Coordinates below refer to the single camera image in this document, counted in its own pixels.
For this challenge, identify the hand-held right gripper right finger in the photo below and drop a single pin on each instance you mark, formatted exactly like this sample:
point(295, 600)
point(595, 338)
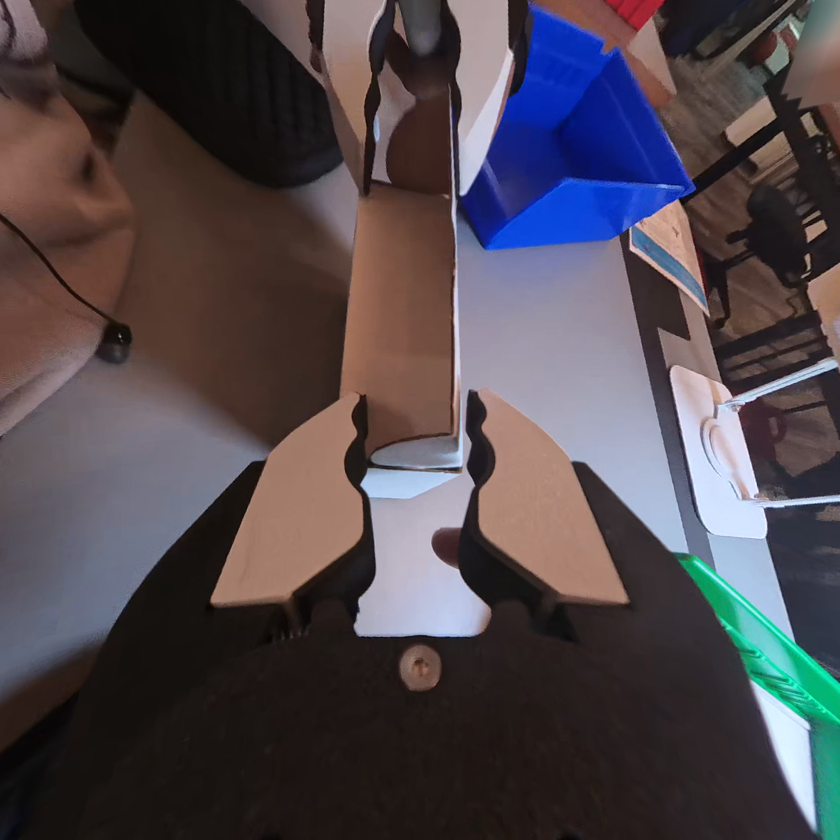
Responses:
point(538, 518)

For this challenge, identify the white cardboard box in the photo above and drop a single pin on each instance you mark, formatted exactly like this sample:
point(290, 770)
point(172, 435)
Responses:
point(407, 295)

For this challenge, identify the blue plastic bin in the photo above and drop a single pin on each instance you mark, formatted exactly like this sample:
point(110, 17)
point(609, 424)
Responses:
point(590, 164)

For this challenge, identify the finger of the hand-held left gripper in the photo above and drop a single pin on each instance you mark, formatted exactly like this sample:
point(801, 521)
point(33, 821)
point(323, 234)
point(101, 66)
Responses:
point(482, 98)
point(348, 39)

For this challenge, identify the black office chair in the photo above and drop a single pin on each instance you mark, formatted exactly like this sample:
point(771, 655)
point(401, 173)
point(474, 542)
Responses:
point(778, 226)

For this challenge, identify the black mat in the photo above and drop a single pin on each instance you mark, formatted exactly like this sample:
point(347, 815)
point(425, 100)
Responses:
point(216, 85)

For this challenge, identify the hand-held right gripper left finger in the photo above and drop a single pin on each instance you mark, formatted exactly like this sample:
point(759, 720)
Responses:
point(302, 518)

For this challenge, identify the person's right hand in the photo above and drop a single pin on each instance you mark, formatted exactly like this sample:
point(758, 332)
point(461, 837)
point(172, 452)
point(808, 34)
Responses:
point(447, 548)

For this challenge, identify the paper sheet with blue print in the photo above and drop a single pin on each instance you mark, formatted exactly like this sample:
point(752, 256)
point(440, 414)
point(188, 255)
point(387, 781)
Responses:
point(673, 256)

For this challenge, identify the white desk stand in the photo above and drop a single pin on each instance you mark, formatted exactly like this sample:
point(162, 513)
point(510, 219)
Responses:
point(715, 459)

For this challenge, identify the green plastic bin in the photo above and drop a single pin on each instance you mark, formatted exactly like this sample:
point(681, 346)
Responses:
point(787, 663)

